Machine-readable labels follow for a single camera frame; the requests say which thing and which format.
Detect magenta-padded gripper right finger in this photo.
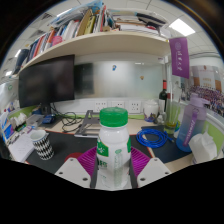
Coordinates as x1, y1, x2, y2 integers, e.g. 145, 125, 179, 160
128, 146, 173, 190

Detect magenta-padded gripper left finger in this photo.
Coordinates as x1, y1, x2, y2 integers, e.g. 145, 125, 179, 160
54, 145, 100, 190

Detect white green-capped drink bottle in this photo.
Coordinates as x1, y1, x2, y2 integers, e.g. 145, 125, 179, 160
95, 106, 133, 192

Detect purple translucent water jug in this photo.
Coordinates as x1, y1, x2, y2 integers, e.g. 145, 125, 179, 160
175, 92, 212, 153

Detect flat round red coaster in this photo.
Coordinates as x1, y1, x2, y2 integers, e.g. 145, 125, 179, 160
64, 152, 84, 164

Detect black red-edged desk mat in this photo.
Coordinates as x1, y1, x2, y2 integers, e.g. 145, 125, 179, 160
25, 129, 154, 175

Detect black-white checkered mug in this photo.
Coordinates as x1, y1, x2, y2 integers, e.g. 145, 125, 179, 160
29, 129, 55, 161

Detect grey metal laptop stand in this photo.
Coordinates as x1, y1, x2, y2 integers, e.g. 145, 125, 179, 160
73, 109, 103, 139

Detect green glass cup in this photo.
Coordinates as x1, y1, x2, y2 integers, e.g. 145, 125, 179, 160
163, 103, 181, 135

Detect white crumpled tissue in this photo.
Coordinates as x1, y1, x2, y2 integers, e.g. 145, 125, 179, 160
188, 131, 218, 165

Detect white written paper pad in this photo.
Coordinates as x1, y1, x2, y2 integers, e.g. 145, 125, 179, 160
7, 133, 36, 163

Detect small blue device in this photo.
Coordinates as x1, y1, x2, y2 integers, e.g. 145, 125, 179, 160
41, 114, 57, 125

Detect white round jar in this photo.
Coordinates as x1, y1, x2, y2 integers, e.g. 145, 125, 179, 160
143, 99, 159, 119

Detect clear plastic box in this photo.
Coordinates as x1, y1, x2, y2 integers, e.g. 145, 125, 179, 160
25, 114, 44, 128

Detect dark wine bottle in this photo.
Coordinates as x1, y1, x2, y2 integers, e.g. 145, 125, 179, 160
158, 79, 169, 113

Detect black computer monitor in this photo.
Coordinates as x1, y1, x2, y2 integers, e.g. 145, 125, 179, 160
18, 54, 76, 116

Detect group photo poster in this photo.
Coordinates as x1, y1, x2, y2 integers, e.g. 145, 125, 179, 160
181, 64, 224, 118

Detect purple hanging banner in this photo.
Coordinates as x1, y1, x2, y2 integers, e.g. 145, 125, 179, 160
168, 37, 191, 80

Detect ceiling lights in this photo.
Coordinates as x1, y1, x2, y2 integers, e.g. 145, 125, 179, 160
4, 6, 197, 77

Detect coiled blue cable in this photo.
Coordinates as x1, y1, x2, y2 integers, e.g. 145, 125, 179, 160
135, 128, 174, 149

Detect black tangled cables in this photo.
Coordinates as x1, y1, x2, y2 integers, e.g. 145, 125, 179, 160
53, 106, 84, 134

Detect white wall socket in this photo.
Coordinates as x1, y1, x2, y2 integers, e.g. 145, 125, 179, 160
128, 100, 143, 114
94, 100, 108, 113
111, 100, 125, 109

